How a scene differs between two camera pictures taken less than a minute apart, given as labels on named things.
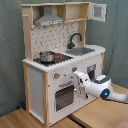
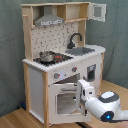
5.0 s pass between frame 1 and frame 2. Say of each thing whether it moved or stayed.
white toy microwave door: stayed
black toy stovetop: stayed
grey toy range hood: stayed
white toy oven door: moved
